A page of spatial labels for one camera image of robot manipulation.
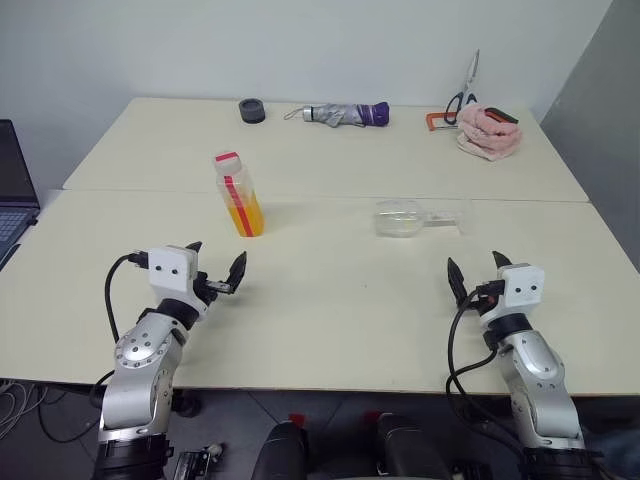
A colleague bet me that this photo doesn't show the black table leg foot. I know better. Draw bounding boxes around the black table leg foot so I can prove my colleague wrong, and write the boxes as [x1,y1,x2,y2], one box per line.
[172,389,202,419]

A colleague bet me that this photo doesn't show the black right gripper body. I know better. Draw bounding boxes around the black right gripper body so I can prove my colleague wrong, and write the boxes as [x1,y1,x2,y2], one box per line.
[469,280,504,314]

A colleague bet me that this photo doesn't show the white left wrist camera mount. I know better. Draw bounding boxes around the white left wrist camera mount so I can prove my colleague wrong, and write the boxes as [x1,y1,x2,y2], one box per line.
[146,244,210,326]

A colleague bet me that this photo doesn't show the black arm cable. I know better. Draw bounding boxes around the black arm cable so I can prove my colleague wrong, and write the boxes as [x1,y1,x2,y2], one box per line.
[89,252,151,409]
[444,292,531,456]

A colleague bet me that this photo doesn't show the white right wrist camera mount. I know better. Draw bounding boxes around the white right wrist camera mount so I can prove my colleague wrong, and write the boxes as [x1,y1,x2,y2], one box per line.
[479,262,545,324]

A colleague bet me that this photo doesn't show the pink folded towel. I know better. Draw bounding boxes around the pink folded towel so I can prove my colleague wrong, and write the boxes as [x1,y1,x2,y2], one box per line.
[456,104,525,162]

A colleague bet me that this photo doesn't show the dark open laptop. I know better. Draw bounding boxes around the dark open laptop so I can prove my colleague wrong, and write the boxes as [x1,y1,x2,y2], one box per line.
[0,118,41,271]

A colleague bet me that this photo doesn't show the pink white bottle cap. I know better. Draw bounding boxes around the pink white bottle cap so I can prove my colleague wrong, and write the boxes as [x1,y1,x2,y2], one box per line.
[214,151,242,175]

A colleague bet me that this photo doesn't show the dark grey round holder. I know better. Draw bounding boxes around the dark grey round holder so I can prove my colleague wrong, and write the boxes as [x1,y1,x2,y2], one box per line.
[238,98,268,125]

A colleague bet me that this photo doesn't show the black floor cable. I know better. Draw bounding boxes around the black floor cable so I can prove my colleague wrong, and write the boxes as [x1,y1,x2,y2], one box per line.
[38,389,101,445]

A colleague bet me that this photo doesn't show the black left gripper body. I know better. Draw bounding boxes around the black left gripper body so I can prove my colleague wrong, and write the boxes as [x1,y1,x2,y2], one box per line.
[192,272,236,304]

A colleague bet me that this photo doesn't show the small black floor device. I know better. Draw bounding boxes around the small black floor device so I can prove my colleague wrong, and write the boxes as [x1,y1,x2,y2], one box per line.
[177,442,224,480]

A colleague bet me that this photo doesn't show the folded silver purple umbrella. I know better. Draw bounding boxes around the folded silver purple umbrella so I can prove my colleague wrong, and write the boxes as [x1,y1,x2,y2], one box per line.
[283,101,391,129]

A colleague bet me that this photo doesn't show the blue handled scissors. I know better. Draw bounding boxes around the blue handled scissors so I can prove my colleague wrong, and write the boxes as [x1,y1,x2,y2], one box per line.
[444,48,482,126]

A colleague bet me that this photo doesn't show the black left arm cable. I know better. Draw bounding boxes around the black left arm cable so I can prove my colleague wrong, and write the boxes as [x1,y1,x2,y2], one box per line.
[89,252,151,409]

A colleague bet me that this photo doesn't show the clear orange juice bottle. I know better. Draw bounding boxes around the clear orange juice bottle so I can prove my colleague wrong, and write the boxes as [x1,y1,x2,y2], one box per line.
[215,162,266,238]

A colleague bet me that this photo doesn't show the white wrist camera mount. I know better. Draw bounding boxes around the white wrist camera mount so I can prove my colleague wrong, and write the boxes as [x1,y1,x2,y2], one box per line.
[479,262,545,324]
[146,244,210,326]

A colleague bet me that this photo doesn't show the white floor cables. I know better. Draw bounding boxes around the white floor cables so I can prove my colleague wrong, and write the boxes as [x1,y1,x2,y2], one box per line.
[0,379,51,441]

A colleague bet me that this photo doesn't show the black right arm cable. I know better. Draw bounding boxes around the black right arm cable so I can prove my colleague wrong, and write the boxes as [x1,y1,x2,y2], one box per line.
[444,292,531,456]

